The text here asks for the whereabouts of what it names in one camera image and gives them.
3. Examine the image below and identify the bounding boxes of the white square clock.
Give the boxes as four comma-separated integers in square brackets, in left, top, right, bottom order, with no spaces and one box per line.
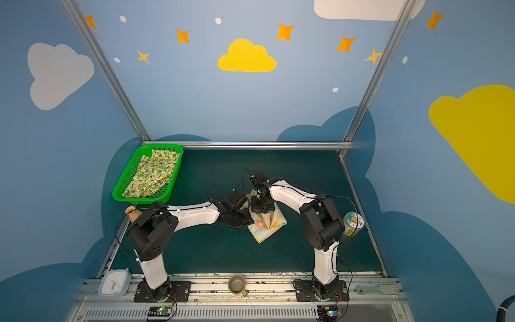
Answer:
[98,269,131,298]

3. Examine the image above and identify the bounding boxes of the tape roll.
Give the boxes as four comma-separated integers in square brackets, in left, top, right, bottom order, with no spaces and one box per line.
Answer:
[343,211,365,237]

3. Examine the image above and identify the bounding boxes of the pastel floral skirt pink flowers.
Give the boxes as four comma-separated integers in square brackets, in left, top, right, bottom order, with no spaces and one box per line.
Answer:
[244,189,287,244]

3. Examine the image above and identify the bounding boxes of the lemon print skirt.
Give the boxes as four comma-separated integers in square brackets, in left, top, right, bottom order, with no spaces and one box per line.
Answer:
[122,148,181,199]

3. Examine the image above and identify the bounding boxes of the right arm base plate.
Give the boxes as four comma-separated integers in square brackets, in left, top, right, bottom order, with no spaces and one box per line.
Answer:
[292,279,350,302]

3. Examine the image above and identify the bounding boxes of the left green circuit board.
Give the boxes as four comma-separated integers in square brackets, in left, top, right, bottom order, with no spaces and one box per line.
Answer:
[146,306,173,321]

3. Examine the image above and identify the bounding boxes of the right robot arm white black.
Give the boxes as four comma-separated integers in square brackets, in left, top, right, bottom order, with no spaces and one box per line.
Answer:
[250,172,345,291]

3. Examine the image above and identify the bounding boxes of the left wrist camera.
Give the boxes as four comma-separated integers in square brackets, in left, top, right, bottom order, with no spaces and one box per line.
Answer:
[227,189,248,209]

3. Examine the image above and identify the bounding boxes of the aluminium frame back rail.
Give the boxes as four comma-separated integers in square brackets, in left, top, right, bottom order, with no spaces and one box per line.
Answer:
[142,141,353,150]

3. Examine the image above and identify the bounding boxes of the right green circuit board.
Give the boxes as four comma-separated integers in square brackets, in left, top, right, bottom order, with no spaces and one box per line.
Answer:
[317,306,342,322]

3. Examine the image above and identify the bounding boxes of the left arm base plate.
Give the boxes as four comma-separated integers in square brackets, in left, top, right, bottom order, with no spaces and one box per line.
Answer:
[134,280,192,303]

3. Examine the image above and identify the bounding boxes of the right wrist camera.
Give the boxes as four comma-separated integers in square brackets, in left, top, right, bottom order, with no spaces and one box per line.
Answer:
[251,171,268,196]

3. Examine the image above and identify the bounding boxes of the terracotta ribbed vase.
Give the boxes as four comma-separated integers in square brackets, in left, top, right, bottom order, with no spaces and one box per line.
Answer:
[125,206,142,223]

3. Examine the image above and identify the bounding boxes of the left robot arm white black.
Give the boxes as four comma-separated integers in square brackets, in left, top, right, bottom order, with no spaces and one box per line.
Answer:
[126,201,253,291]

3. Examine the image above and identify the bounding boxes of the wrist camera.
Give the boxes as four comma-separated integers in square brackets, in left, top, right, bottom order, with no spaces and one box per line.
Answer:
[251,171,268,196]
[227,189,248,209]

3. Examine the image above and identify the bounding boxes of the green circuit board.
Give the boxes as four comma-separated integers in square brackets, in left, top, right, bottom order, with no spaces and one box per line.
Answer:
[317,306,342,322]
[146,306,173,321]

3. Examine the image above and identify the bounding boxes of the green plastic basket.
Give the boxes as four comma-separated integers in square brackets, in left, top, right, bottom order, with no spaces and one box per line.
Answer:
[113,144,184,205]

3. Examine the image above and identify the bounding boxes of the olive ceramic mug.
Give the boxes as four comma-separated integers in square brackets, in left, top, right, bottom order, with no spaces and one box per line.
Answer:
[227,275,248,297]

